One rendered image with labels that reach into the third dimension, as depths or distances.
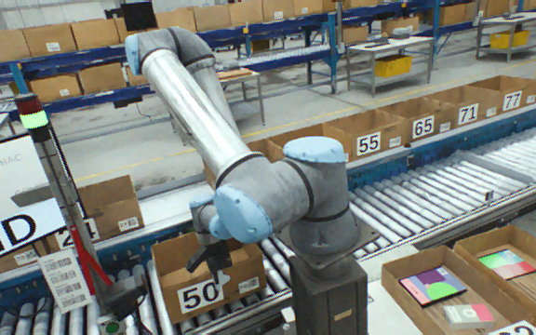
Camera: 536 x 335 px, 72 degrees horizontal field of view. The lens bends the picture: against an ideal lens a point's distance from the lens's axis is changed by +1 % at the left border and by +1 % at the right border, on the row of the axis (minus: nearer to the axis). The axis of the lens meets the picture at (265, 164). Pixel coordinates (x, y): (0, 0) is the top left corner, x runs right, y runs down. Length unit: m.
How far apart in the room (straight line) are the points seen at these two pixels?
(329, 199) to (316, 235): 0.11
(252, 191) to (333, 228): 0.26
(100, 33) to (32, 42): 0.87
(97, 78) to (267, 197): 5.25
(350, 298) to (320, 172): 0.41
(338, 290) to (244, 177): 0.44
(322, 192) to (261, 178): 0.16
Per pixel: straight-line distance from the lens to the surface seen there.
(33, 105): 1.03
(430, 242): 1.88
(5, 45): 6.23
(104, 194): 2.07
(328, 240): 0.97
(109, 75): 5.92
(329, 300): 1.09
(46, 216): 1.24
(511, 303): 1.49
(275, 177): 0.84
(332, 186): 0.91
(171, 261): 1.71
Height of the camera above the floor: 1.81
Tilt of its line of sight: 25 degrees down
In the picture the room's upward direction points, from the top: 7 degrees counter-clockwise
